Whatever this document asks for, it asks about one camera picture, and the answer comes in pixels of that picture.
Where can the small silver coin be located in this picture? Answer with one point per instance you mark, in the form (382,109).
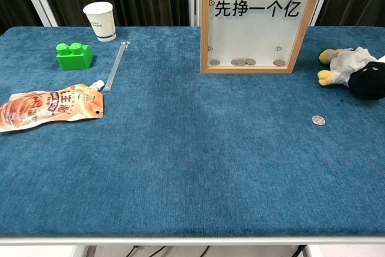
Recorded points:
(250,61)
(241,63)
(214,62)
(278,62)
(318,120)
(235,62)

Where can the blue fabric table mat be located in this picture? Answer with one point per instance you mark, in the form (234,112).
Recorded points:
(186,148)

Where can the clear wrapped straw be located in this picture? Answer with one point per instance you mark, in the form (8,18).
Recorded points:
(115,64)

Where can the white paper cup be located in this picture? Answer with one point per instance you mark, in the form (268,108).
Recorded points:
(103,25)

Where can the green building block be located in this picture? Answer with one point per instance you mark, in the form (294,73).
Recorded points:
(75,60)

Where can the orange spout pouch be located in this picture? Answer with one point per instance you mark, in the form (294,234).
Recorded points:
(45,109)

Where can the plush penguin toy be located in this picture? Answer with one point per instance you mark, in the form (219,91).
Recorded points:
(349,64)

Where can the wooden framed coin bank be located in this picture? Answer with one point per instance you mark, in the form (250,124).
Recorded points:
(204,28)

